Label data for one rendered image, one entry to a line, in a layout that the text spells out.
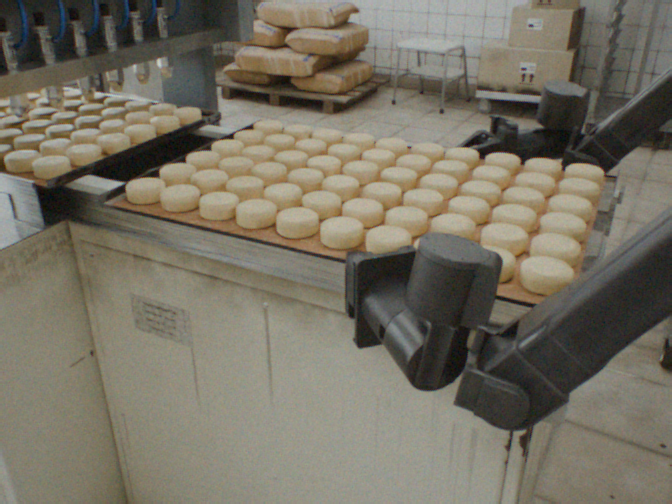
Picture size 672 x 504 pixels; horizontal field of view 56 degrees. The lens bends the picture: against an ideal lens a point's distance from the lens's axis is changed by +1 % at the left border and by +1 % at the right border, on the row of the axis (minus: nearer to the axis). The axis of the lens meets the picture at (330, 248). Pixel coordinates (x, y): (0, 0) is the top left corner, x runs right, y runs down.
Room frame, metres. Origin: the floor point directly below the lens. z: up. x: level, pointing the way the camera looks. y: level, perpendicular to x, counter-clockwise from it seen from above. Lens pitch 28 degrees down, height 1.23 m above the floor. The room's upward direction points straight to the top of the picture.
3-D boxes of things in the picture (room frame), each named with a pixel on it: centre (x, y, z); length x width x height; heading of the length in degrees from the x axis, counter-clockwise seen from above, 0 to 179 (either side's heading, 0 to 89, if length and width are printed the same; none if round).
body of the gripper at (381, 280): (0.50, -0.06, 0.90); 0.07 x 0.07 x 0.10; 19
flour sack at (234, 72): (5.17, 0.51, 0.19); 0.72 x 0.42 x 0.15; 152
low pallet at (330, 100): (5.03, 0.24, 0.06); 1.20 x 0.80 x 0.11; 62
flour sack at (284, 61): (4.85, 0.35, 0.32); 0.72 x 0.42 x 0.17; 64
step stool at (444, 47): (4.77, -0.77, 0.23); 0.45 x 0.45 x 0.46; 52
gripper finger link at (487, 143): (0.95, -0.23, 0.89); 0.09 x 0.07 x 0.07; 108
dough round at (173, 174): (0.83, 0.22, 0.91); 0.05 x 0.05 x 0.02
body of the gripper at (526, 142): (0.97, -0.30, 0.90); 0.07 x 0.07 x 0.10; 18
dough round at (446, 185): (0.78, -0.15, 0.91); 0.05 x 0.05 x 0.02
